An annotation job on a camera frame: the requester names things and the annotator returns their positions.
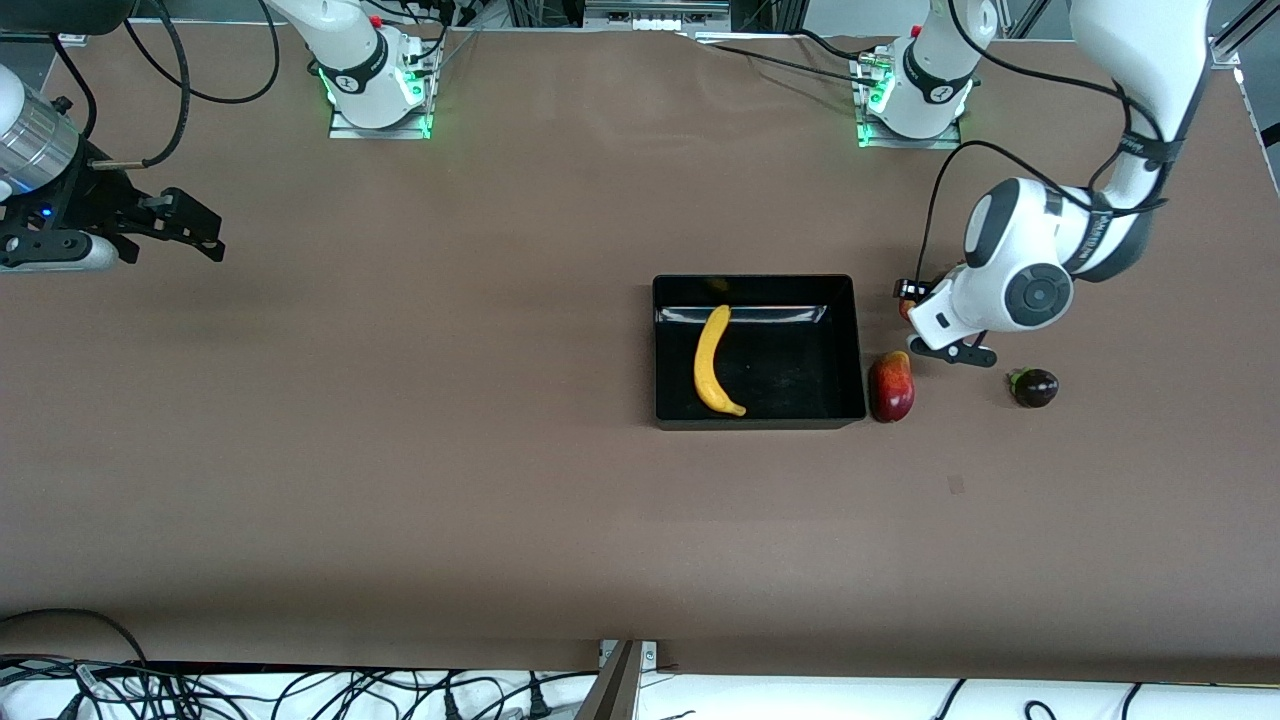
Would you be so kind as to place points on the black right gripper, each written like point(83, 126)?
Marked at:
point(92, 199)

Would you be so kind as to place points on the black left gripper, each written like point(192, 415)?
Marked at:
point(908, 290)

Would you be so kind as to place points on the red yellow apple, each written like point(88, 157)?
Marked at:
point(905, 309)

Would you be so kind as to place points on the black rectangular plastic box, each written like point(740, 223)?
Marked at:
point(790, 385)

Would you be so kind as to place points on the yellow banana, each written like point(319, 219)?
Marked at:
point(708, 370)

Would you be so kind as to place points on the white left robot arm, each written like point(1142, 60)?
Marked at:
point(1030, 290)

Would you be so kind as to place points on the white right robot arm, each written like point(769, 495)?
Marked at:
point(350, 60)

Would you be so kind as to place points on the red mango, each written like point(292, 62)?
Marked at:
point(892, 388)

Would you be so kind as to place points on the dark purple mangosteen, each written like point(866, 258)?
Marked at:
point(1036, 388)

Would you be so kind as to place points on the grey device with ports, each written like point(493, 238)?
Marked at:
point(655, 12)

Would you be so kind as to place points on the grey metal bar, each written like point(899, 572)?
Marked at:
point(615, 690)

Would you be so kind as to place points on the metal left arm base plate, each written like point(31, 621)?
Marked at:
point(950, 135)

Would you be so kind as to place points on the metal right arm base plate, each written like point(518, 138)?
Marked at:
point(345, 130)

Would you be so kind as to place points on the small metal edge bracket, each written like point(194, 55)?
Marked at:
point(650, 652)

